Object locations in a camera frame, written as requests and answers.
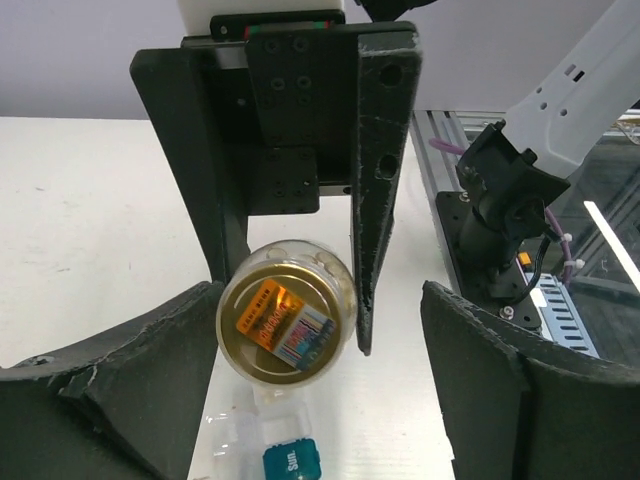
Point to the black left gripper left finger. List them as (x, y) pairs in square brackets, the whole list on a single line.
[(123, 404)]

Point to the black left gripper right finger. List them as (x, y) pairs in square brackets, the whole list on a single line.
[(518, 406)]

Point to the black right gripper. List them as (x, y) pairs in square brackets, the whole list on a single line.
[(267, 104)]

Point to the weekly pill organizer strip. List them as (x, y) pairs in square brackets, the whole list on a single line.
[(267, 434)]

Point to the clear bottle gold cap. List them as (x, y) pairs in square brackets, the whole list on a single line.
[(284, 318)]

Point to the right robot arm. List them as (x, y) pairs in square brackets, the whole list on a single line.
[(568, 111)]

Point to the white slotted cable duct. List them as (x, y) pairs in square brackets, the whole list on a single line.
[(560, 319)]

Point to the aluminium mounting rail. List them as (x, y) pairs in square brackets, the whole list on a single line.
[(455, 128)]

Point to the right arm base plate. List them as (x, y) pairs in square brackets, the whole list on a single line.
[(495, 228)]

